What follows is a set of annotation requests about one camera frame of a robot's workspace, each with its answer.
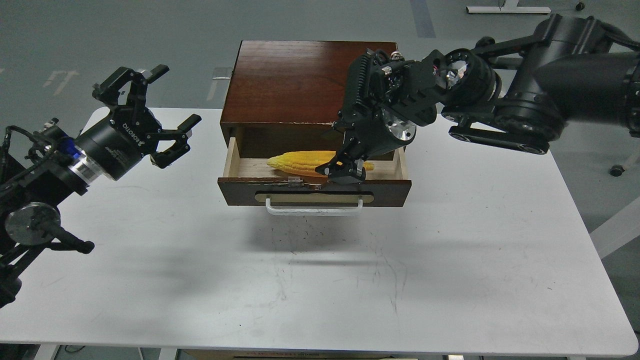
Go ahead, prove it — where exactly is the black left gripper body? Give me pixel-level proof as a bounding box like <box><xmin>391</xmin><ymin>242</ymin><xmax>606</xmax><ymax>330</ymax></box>
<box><xmin>74</xmin><ymin>107</ymin><xmax>162</xmax><ymax>181</ymax></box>

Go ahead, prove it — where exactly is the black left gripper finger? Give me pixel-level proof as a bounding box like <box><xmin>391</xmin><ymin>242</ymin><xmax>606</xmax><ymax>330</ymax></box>
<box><xmin>92</xmin><ymin>64</ymin><xmax>170</xmax><ymax>113</ymax></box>
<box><xmin>149</xmin><ymin>114</ymin><xmax>202</xmax><ymax>169</ymax></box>

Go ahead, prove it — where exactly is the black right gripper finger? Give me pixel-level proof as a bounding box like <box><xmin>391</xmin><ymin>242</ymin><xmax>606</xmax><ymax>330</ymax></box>
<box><xmin>314</xmin><ymin>150</ymin><xmax>348</xmax><ymax>177</ymax></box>
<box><xmin>334</xmin><ymin>155</ymin><xmax>366</xmax><ymax>183</ymax></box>

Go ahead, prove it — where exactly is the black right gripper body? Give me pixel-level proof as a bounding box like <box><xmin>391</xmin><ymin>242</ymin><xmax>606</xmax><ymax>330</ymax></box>
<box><xmin>334</xmin><ymin>48</ymin><xmax>441</xmax><ymax>161</ymax></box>

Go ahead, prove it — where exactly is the wooden drawer with white handle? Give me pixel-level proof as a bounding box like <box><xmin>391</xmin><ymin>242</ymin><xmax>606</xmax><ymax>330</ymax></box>
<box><xmin>217</xmin><ymin>137</ymin><xmax>412</xmax><ymax>209</ymax></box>

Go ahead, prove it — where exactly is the yellow corn cob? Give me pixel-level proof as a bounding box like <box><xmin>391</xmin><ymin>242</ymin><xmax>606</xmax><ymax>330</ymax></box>
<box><xmin>266</xmin><ymin>150</ymin><xmax>375</xmax><ymax>177</ymax></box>

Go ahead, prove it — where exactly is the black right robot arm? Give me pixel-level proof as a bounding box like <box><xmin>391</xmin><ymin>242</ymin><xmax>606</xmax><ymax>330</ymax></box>
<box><xmin>315</xmin><ymin>14</ymin><xmax>639</xmax><ymax>184</ymax></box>

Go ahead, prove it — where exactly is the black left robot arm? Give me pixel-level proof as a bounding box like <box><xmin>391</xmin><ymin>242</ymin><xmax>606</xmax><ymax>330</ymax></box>
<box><xmin>0</xmin><ymin>64</ymin><xmax>201</xmax><ymax>306</ymax></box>

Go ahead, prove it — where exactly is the dark wooden cabinet box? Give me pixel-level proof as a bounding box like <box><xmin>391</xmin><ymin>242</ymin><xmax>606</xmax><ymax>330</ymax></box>
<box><xmin>220</xmin><ymin>40</ymin><xmax>398</xmax><ymax>158</ymax></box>

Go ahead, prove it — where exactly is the white table base background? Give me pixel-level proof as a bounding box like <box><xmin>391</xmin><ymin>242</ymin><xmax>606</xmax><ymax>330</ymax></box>
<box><xmin>465</xmin><ymin>0</ymin><xmax>552</xmax><ymax>15</ymax></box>

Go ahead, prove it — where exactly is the office chair leg with caster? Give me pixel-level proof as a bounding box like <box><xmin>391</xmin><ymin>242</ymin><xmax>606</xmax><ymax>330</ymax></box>
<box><xmin>608</xmin><ymin>153</ymin><xmax>640</xmax><ymax>177</ymax></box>

